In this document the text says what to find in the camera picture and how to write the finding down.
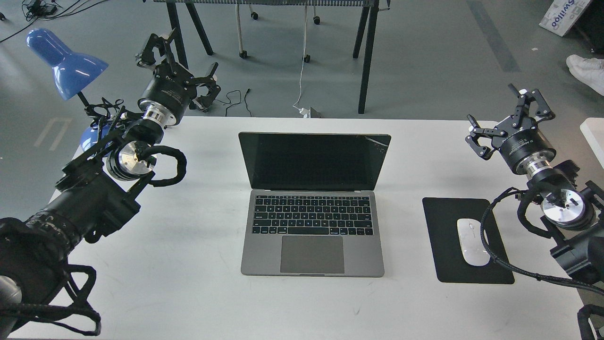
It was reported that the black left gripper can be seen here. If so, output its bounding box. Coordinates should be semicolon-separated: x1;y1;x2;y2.
134;28;221;127

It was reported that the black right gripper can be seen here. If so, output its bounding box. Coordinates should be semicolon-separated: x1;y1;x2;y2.
465;84;557;176

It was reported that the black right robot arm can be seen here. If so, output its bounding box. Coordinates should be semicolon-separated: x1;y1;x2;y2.
465;85;603;284

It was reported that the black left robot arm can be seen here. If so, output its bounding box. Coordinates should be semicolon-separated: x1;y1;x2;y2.
1;28;221;340

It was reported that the white side table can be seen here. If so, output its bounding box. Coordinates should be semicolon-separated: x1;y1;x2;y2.
580;118;604;168

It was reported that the white shoe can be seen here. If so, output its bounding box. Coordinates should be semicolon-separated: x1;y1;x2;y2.
566;54;604;95

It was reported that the blue desk lamp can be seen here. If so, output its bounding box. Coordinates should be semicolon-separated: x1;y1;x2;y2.
26;28;123;151

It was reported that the black mouse pad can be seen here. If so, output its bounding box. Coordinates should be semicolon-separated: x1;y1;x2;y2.
422;196;515;284

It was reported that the white cardboard box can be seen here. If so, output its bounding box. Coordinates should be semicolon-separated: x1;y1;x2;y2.
539;0;592;37

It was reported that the white computer mouse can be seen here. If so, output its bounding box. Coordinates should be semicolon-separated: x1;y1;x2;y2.
456;218;490;267

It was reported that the wheeled chair base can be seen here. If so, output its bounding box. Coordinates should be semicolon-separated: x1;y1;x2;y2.
235;4;321;64

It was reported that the black legged background table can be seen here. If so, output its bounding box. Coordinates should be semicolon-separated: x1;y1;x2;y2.
153;0;391;114

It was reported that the grey open laptop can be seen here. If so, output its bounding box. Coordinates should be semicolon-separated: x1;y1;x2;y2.
239;132;391;277

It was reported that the black floor cable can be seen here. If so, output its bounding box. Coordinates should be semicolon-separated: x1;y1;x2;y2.
188;88;253;117

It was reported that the white charger cable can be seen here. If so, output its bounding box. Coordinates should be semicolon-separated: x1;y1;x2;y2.
292;0;322;119

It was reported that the black cable bundle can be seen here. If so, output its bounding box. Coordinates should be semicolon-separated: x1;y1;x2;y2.
0;0;109;44

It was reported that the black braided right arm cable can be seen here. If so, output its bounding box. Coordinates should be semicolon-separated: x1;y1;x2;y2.
480;187;604;297

